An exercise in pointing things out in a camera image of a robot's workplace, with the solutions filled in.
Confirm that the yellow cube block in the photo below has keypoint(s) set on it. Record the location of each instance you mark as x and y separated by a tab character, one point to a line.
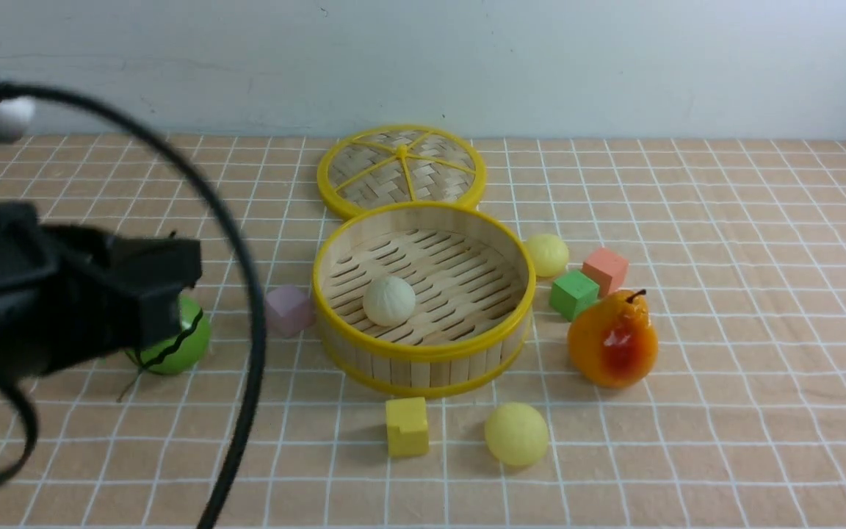
407	428

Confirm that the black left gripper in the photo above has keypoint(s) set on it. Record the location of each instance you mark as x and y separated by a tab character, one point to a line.
70	293

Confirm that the salmon cube block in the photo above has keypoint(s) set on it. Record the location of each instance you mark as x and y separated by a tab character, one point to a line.
607	269

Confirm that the white bun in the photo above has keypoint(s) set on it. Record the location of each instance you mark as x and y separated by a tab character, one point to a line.
389	301

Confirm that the checkered orange tablecloth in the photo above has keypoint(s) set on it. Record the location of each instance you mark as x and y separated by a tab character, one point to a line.
741	245

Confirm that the yellow bun front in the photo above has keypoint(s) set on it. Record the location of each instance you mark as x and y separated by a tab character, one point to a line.
516	434

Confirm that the woven bamboo steamer lid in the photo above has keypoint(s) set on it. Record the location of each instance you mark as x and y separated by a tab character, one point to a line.
399	163

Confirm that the purple cube block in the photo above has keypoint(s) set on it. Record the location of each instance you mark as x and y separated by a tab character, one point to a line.
289	310

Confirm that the orange toy pear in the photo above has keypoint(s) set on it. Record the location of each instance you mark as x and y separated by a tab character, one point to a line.
613	343

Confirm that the green cube block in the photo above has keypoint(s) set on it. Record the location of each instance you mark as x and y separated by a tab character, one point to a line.
572	293

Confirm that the yellow bun back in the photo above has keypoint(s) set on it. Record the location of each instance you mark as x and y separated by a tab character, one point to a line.
549	254

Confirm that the bamboo steamer tray yellow rim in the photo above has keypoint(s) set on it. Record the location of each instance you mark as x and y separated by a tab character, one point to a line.
474	285

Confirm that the green toy watermelon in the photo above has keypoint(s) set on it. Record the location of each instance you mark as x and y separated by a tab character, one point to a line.
177	354

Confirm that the yellow bun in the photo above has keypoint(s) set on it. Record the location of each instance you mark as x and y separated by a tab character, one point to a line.
516	434
549	254

